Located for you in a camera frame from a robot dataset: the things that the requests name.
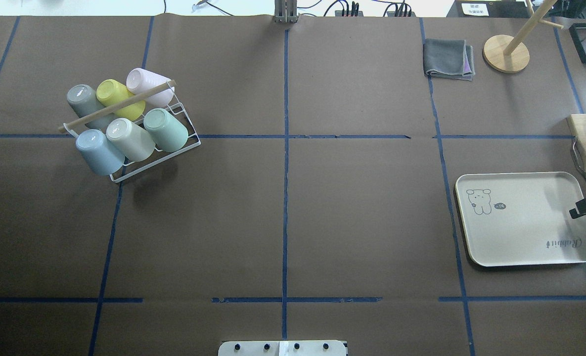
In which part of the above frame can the green cup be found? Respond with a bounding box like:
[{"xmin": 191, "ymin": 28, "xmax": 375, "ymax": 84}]
[{"xmin": 143, "ymin": 108, "xmax": 189, "ymax": 152}]

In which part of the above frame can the beige cup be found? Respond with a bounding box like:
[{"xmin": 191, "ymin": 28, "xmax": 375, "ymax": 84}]
[{"xmin": 106, "ymin": 118, "xmax": 155, "ymax": 162}]

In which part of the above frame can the pink cup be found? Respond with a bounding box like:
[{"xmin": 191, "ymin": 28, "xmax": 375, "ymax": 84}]
[{"xmin": 126, "ymin": 68, "xmax": 175, "ymax": 107}]

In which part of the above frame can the blue cup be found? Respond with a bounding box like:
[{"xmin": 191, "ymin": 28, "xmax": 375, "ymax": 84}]
[{"xmin": 75, "ymin": 129, "xmax": 125, "ymax": 176}]

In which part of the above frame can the yellow cup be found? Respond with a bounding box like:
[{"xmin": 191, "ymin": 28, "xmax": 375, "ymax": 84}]
[{"xmin": 96, "ymin": 79, "xmax": 146, "ymax": 122}]

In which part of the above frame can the grey cup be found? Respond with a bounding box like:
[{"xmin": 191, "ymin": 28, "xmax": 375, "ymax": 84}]
[{"xmin": 66, "ymin": 84, "xmax": 116, "ymax": 132}]

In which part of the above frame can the beige rabbit print tray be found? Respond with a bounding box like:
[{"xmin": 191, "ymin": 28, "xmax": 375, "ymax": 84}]
[{"xmin": 455, "ymin": 172, "xmax": 586, "ymax": 267}]

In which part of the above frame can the folded grey cloth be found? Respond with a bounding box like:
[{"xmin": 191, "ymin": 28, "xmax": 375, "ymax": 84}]
[{"xmin": 422, "ymin": 38, "xmax": 476, "ymax": 81}]

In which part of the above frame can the wooden mug tree stand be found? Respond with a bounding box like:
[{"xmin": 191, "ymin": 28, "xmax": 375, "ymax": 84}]
[{"xmin": 482, "ymin": 0, "xmax": 565, "ymax": 74}]

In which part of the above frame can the white wire cup rack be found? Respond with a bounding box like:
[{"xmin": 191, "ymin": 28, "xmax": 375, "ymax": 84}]
[{"xmin": 59, "ymin": 90, "xmax": 201, "ymax": 184}]

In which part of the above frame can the metal camera pole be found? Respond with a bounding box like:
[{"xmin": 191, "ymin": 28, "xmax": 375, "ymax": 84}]
[{"xmin": 274, "ymin": 0, "xmax": 299, "ymax": 23}]

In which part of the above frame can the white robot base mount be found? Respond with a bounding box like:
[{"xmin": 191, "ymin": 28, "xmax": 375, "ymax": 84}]
[{"xmin": 218, "ymin": 340, "xmax": 349, "ymax": 356}]

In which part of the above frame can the wooden rack handle rod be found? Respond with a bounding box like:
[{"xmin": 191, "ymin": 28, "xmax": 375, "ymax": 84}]
[{"xmin": 58, "ymin": 80, "xmax": 176, "ymax": 133}]

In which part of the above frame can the metal cutting board handle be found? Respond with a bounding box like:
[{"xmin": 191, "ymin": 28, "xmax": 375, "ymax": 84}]
[{"xmin": 570, "ymin": 136, "xmax": 586, "ymax": 181}]

